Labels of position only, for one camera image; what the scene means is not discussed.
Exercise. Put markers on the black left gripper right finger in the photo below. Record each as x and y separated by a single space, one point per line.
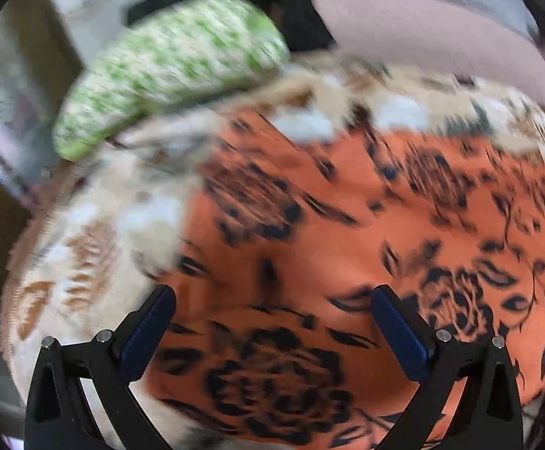
489 412

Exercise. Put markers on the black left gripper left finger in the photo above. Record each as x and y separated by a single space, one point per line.
58 414

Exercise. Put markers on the orange black floral garment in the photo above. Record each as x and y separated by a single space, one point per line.
283 246

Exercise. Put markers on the beige leaf print blanket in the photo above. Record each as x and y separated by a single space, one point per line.
116 229

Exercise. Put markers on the wooden glass panel door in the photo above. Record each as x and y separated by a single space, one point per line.
37 66

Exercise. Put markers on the green white patterned pillow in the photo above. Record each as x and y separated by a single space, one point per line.
174 57

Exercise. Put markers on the pink mattress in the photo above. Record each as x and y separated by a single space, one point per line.
436 36

